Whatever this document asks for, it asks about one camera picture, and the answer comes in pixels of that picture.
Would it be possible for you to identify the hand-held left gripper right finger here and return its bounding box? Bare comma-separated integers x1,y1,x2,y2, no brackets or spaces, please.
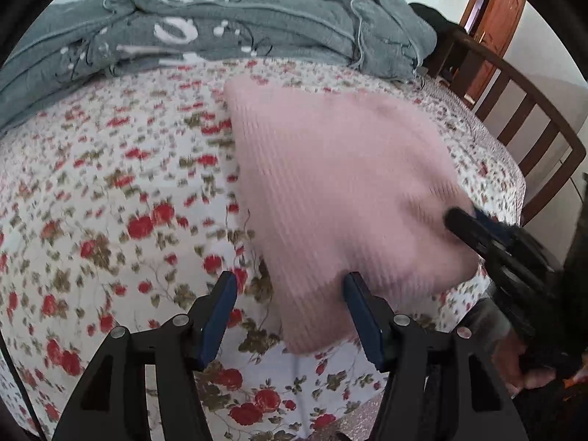
343,271,530,441

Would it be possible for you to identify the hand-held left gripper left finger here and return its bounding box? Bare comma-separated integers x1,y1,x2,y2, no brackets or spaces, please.
52,271,238,441

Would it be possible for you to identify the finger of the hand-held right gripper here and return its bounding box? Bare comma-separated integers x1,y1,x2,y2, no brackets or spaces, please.
472,209,517,240
444,207,506,262

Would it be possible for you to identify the pink ribbed knit sweater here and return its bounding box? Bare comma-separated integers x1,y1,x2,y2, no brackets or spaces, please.
223,76,484,357

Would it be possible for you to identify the person's right hand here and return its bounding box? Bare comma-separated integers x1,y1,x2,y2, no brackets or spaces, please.
500,331,570,397

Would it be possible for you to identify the wooden slatted footboard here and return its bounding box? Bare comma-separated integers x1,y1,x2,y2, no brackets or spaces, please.
422,26,588,227

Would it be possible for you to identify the floral bed sheet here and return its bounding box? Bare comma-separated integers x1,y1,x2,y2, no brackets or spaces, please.
0,57,527,441

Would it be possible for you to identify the brown wooden door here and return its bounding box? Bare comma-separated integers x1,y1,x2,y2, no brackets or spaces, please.
458,0,527,107

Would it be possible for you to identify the grey printed quilt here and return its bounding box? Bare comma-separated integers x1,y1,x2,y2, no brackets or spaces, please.
0,0,438,135

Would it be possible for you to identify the thin black cable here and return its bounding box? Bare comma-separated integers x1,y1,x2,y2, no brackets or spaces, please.
0,333,49,441

